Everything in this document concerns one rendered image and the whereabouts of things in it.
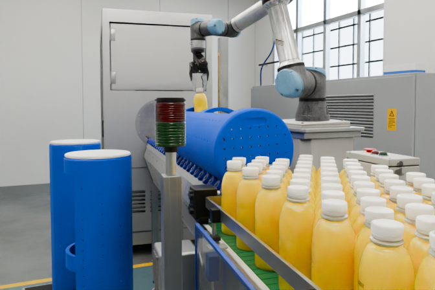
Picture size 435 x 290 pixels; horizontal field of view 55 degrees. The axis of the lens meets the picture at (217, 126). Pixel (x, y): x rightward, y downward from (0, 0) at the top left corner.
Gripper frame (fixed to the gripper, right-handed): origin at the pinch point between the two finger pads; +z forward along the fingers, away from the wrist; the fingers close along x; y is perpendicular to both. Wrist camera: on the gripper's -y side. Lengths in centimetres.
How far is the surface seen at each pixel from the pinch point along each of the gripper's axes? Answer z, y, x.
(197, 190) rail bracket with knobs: 32, -89, 23
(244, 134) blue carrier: 18, -77, 4
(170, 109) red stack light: 8, -123, 36
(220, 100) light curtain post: 5, 65, -30
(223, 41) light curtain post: -34, 65, -33
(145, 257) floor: 133, 132, 14
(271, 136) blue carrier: 18, -76, -6
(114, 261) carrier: 73, -30, 44
